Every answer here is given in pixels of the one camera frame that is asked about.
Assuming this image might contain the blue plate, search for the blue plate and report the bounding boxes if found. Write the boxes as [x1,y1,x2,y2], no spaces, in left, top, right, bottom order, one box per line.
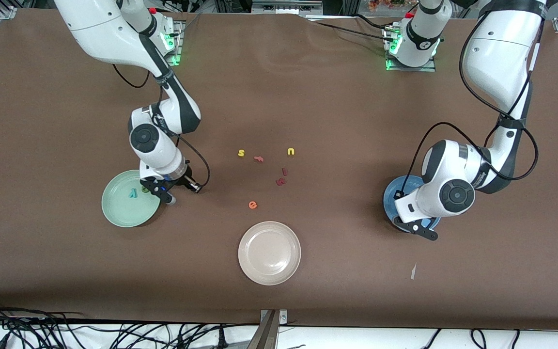
[383,175,442,234]

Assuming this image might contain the grey metal box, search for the grey metal box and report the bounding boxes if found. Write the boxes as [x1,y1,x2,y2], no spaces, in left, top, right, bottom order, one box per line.
[251,0,324,14]

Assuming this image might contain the small metal bracket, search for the small metal bracket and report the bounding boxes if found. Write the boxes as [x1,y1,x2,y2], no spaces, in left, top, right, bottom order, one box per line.
[260,309,289,325]

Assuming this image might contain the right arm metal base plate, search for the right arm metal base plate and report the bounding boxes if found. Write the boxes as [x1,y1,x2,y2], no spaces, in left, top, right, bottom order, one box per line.
[162,19,184,66]

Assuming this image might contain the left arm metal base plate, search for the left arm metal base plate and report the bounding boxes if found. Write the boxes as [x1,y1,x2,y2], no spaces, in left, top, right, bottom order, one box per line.
[385,24,437,73]

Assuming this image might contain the black cable on table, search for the black cable on table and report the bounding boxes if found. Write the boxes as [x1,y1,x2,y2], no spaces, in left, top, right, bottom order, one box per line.
[303,14,391,42]

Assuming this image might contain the beige plate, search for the beige plate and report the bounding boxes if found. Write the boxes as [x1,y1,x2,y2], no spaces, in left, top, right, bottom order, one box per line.
[238,221,302,286]

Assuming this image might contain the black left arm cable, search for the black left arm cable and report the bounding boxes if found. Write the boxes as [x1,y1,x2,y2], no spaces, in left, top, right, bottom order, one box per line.
[405,10,540,194]

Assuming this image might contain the orange flowers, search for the orange flowers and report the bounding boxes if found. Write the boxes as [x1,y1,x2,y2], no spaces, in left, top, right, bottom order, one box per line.
[369,0,418,13]

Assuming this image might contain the grey slanted metal bar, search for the grey slanted metal bar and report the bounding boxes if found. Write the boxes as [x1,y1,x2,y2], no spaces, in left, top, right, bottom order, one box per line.
[246,310,279,349]

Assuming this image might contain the green plate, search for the green plate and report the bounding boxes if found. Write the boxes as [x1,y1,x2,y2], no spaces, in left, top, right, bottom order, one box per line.
[101,169,162,228]

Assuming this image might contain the black cable tangle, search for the black cable tangle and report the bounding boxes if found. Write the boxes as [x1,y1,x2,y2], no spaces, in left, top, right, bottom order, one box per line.
[0,298,260,349]

